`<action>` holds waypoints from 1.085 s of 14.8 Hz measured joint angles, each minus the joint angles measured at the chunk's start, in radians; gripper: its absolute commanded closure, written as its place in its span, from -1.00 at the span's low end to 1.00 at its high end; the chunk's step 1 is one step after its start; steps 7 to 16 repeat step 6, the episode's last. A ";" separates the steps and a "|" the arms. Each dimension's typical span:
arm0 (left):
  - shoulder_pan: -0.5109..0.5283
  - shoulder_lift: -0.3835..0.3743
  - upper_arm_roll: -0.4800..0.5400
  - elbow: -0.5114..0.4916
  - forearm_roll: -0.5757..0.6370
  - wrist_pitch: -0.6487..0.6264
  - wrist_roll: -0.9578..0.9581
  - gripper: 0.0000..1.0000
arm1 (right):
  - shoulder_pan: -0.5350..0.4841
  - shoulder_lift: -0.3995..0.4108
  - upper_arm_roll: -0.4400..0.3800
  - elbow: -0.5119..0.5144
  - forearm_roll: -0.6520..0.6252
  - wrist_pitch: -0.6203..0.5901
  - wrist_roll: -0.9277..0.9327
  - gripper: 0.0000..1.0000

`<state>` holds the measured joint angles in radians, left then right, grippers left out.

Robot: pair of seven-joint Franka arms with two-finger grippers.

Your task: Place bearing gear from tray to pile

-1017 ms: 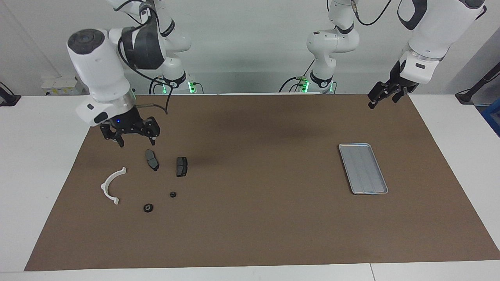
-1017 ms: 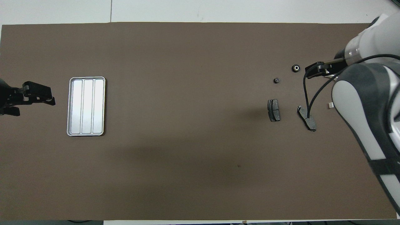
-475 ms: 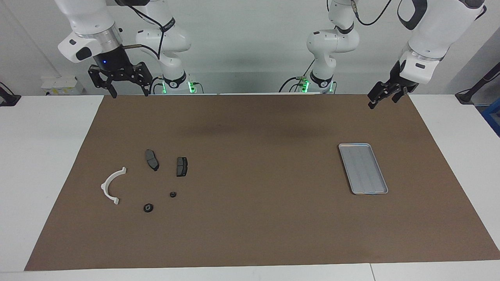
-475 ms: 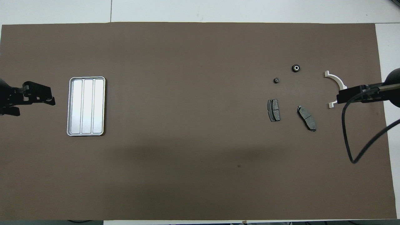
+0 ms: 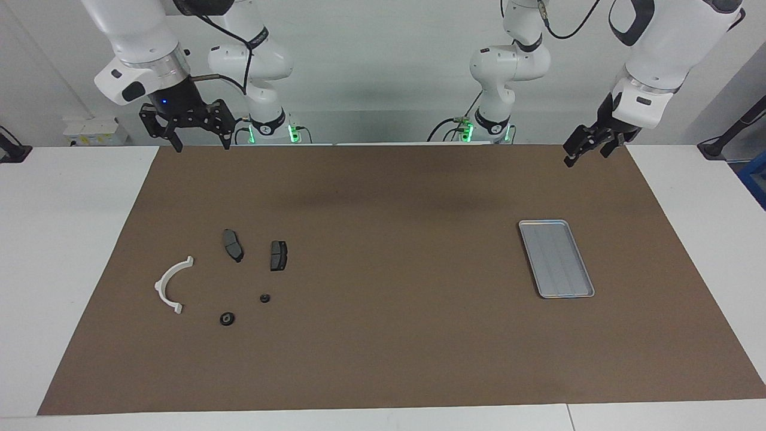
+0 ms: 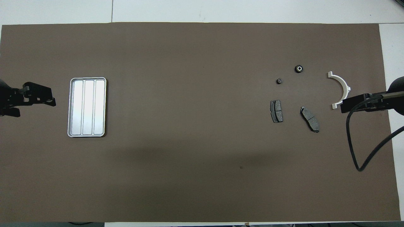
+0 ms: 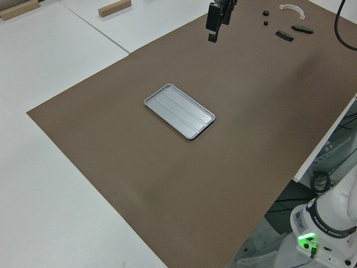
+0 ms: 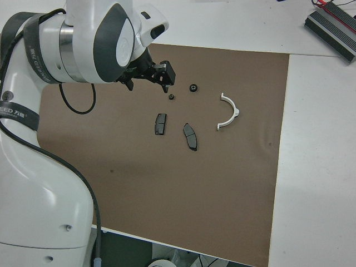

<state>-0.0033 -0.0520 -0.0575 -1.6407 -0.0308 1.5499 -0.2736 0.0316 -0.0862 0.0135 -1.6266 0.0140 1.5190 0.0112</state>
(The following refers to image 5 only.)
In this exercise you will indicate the large black bearing gear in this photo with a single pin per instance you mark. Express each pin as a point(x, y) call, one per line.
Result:
point(227, 318)

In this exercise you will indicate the white box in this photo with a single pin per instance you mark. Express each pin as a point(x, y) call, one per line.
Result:
point(90, 126)

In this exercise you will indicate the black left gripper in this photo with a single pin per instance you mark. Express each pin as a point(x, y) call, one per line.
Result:
point(605, 129)

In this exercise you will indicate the white power strip yellow labels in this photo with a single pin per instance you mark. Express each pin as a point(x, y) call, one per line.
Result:
point(99, 140)

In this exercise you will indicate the dark rounded brake pad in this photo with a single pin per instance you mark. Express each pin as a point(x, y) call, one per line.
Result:
point(232, 244)

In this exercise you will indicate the silver metal tray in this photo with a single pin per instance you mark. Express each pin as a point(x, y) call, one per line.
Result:
point(562, 269)

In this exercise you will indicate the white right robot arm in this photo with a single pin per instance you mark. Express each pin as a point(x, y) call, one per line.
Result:
point(137, 36)

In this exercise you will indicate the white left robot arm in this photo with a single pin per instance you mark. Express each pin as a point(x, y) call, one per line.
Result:
point(664, 54)

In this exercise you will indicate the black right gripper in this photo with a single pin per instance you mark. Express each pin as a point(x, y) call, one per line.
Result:
point(182, 106)

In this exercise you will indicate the brown table mat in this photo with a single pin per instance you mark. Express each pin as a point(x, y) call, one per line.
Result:
point(383, 347)

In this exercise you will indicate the dark rectangular brake pad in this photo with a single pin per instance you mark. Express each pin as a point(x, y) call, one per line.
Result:
point(278, 256)

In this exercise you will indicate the black angled stand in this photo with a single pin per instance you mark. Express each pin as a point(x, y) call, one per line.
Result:
point(715, 146)

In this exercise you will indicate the black table clamp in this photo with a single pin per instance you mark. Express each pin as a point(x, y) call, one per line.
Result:
point(12, 152)

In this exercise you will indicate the blue crate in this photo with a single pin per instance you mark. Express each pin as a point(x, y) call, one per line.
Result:
point(755, 179)

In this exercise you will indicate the white curved plastic bracket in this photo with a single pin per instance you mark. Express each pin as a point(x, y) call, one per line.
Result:
point(159, 287)

